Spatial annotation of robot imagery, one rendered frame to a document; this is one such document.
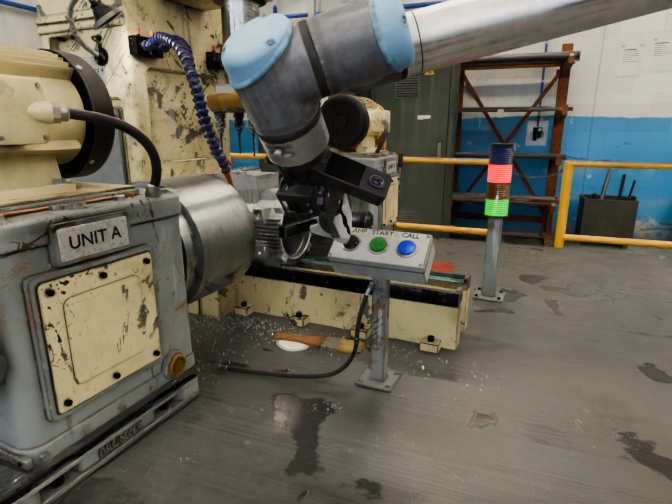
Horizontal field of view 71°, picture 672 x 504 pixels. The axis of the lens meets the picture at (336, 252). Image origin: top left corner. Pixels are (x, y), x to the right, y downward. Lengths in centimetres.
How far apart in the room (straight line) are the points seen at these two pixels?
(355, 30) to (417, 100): 368
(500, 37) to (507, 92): 533
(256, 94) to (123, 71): 69
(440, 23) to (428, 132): 350
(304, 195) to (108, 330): 33
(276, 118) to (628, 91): 572
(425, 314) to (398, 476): 42
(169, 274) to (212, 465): 29
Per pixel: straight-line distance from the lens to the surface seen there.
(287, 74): 57
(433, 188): 423
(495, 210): 130
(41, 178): 75
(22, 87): 67
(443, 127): 419
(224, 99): 115
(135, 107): 122
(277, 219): 110
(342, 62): 57
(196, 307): 123
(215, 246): 88
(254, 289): 121
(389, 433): 78
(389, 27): 57
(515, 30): 75
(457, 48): 73
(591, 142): 612
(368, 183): 67
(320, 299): 111
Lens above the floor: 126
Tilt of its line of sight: 15 degrees down
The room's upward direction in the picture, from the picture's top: straight up
